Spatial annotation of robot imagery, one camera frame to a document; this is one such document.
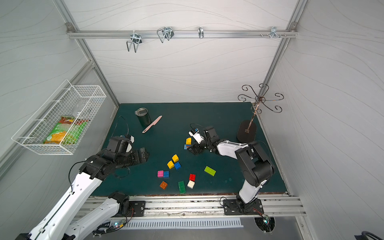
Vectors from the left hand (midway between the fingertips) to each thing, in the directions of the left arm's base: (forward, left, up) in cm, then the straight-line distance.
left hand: (142, 156), depth 73 cm
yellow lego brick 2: (+6, -14, -16) cm, 22 cm away
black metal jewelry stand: (+28, -61, -14) cm, 69 cm away
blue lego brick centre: (+2, -16, -16) cm, 22 cm away
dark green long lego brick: (-10, -19, -17) cm, 28 cm away
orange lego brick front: (-9, -9, -16) cm, 21 cm away
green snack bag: (+3, +29, +17) cm, 34 cm away
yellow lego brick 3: (+2, -12, -15) cm, 19 cm away
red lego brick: (-4, -25, -16) cm, 30 cm away
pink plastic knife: (+35, +4, -17) cm, 39 cm away
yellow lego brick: (+15, -22, -9) cm, 28 cm away
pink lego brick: (-3, -7, -16) cm, 18 cm away
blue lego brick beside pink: (-3, -10, -16) cm, 19 cm away
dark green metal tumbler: (+33, +10, -8) cm, 35 cm away
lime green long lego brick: (0, -35, -17) cm, 39 cm away
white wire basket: (+25, +36, +14) cm, 46 cm away
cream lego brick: (-8, -24, -16) cm, 30 cm away
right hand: (+16, -24, -13) cm, 32 cm away
